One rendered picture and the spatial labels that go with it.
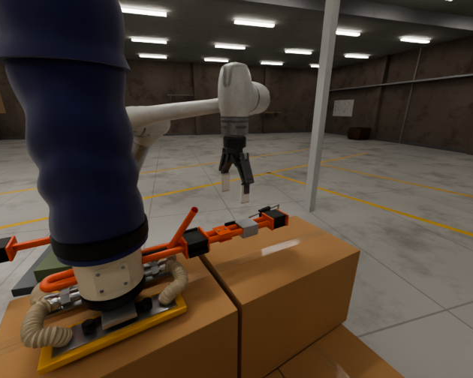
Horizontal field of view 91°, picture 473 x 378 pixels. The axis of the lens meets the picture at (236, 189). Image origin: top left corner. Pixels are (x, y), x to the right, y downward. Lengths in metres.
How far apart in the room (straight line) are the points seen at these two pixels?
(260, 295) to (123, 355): 0.41
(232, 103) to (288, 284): 0.63
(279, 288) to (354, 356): 0.53
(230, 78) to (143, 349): 0.76
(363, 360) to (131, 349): 0.92
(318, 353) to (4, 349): 1.05
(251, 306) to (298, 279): 0.20
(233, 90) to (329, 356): 1.10
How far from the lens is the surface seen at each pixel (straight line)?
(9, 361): 0.88
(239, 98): 0.73
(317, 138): 3.52
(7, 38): 0.61
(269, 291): 0.85
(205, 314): 0.78
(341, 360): 1.26
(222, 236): 0.83
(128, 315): 0.74
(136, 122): 1.01
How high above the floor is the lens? 1.52
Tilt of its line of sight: 19 degrees down
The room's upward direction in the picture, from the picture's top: straight up
